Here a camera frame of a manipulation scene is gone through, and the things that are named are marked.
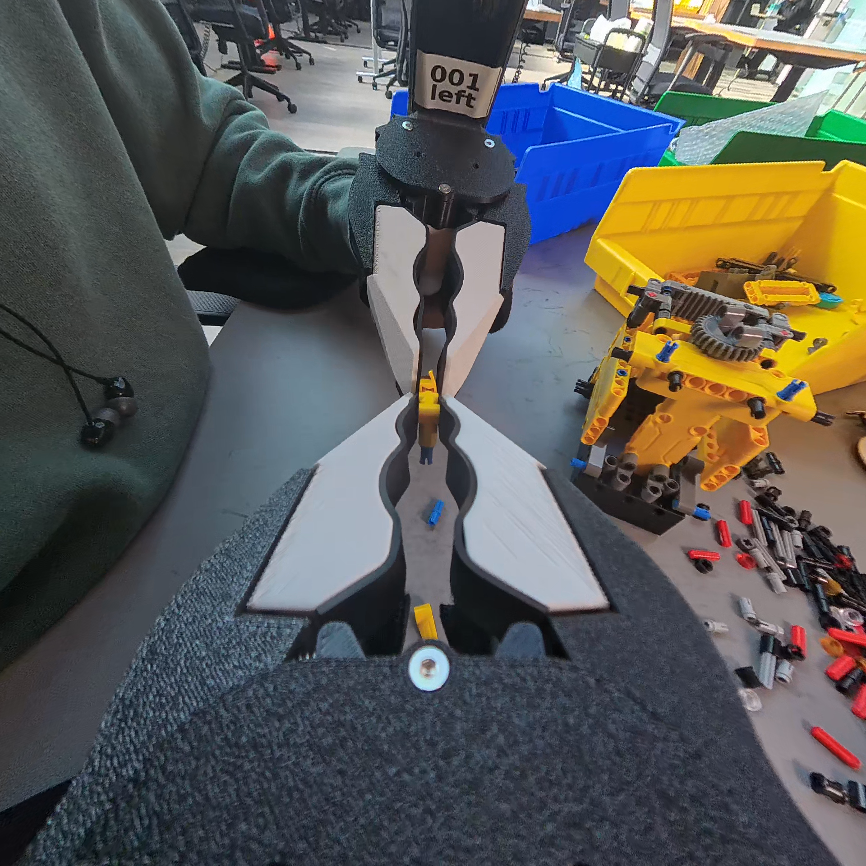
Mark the clear round lego piece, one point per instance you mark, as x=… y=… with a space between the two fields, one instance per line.
x=749 y=699

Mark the pile of loose lego pieces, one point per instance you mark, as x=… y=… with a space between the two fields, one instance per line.
x=805 y=561

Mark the red lego axle pin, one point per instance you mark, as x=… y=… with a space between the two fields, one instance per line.
x=703 y=555

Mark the black office chair red accents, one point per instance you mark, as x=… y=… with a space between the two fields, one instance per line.
x=250 y=40

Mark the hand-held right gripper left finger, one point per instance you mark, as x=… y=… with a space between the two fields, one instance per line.
x=331 y=534

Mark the person's green sweatshirt torso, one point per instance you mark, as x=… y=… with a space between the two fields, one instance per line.
x=67 y=507

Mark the yellow plastic bin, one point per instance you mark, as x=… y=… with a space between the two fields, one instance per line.
x=710 y=196

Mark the long blue lego pin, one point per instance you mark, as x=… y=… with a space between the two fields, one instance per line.
x=435 y=513

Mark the yellow lego vehicle model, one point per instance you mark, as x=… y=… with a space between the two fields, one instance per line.
x=676 y=419

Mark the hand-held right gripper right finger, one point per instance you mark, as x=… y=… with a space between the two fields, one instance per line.
x=528 y=534

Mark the red lego axle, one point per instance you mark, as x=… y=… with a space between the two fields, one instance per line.
x=835 y=747

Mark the small yellow lego connector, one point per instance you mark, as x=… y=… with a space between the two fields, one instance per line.
x=428 y=423
x=424 y=622

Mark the heap of assorted lego parts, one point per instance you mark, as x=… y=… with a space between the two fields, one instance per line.
x=778 y=291

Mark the person's left hand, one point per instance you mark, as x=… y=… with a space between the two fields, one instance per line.
x=436 y=267

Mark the bubble wrap sheet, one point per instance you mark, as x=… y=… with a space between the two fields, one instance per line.
x=744 y=132

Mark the person's left forearm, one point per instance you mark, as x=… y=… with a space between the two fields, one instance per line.
x=270 y=182

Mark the black lego connector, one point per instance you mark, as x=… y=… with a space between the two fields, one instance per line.
x=746 y=676

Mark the white round plate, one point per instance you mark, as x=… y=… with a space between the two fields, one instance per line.
x=860 y=453

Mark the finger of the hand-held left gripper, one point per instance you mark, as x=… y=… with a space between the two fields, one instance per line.
x=392 y=284
x=484 y=284

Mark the blue plastic bin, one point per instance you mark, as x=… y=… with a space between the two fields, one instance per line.
x=575 y=135

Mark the black cart white bags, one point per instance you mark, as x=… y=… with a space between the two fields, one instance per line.
x=609 y=57

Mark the green plastic bin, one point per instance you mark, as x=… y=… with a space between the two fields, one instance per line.
x=778 y=149

